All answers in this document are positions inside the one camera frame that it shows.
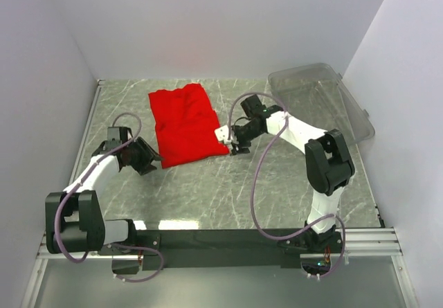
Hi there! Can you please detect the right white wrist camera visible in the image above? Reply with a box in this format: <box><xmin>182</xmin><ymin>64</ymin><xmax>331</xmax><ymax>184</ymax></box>
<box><xmin>215</xmin><ymin>125</ymin><xmax>233</xmax><ymax>145</ymax></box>

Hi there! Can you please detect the aluminium rail frame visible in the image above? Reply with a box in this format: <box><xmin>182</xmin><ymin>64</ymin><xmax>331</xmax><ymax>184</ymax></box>
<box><xmin>20</xmin><ymin>79</ymin><xmax>419</xmax><ymax>308</ymax></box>

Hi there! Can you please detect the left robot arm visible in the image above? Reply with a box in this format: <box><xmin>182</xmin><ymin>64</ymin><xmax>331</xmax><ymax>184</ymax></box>
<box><xmin>45</xmin><ymin>127</ymin><xmax>161</xmax><ymax>254</ymax></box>

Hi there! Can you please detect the clear plastic bin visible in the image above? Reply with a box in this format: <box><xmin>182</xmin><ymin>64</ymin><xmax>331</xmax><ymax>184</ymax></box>
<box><xmin>268</xmin><ymin>63</ymin><xmax>375</xmax><ymax>145</ymax></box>

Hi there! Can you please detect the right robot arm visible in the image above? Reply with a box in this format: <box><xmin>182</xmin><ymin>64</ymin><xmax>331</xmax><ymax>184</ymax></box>
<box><xmin>215</xmin><ymin>92</ymin><xmax>355</xmax><ymax>253</ymax></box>

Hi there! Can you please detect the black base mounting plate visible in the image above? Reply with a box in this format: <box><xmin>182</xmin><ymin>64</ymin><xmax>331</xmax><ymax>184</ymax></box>
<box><xmin>96</xmin><ymin>228</ymin><xmax>347</xmax><ymax>271</ymax></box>

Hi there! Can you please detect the red t shirt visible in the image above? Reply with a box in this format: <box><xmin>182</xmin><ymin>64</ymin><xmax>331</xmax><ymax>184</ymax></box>
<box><xmin>148</xmin><ymin>83</ymin><xmax>229</xmax><ymax>169</ymax></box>

